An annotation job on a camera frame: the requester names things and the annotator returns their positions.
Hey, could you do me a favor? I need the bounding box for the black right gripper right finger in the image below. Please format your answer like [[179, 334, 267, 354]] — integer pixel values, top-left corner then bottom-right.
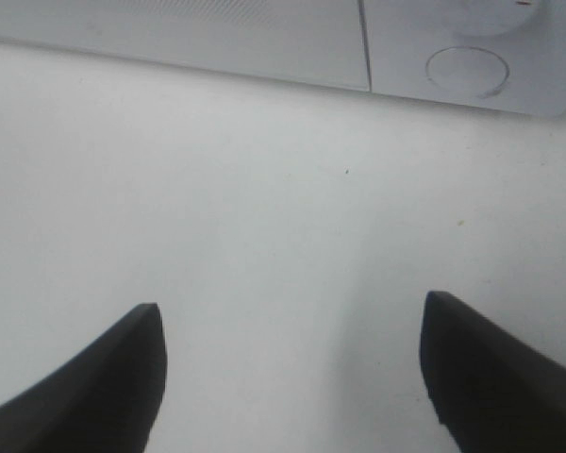
[[419, 291, 566, 452]]

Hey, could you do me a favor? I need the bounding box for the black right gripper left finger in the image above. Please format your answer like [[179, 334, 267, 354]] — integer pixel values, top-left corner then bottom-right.
[[0, 304, 167, 452]]

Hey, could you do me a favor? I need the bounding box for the round white door button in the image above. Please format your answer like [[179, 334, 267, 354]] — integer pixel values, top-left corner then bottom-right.
[[425, 46, 509, 98]]

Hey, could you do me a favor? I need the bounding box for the white timer knob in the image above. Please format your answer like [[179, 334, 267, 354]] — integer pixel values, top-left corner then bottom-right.
[[442, 0, 543, 37]]

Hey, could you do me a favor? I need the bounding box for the white microwave door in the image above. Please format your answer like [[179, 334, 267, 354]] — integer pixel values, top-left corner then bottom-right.
[[0, 1, 369, 91]]

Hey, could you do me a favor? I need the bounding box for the white microwave oven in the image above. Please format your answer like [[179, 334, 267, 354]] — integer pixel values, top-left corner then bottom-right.
[[0, 1, 566, 116]]

